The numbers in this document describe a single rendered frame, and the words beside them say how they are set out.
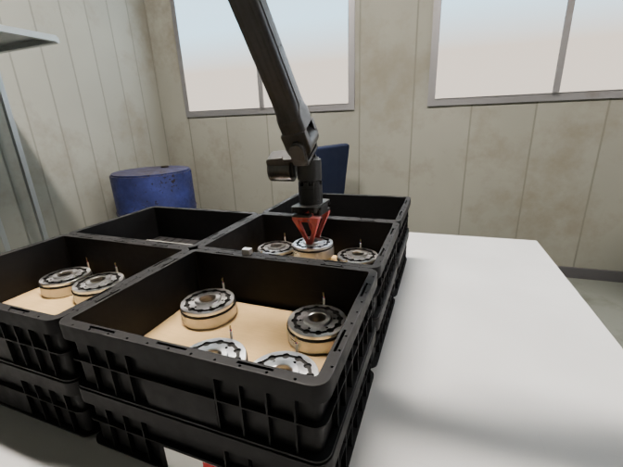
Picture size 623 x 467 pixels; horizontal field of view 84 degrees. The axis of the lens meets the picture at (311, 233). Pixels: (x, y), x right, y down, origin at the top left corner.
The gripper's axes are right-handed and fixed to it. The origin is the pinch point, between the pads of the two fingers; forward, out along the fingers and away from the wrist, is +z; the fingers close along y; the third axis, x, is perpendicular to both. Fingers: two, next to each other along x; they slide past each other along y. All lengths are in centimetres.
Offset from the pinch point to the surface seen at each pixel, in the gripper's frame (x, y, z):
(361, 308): 20.5, 33.9, -1.9
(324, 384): 21, 49, -1
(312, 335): 12.6, 33.0, 4.7
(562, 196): 105, -210, 28
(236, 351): 3.0, 39.8, 5.0
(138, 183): -167, -100, 3
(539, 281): 58, -36, 21
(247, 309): -4.8, 24.4, 7.4
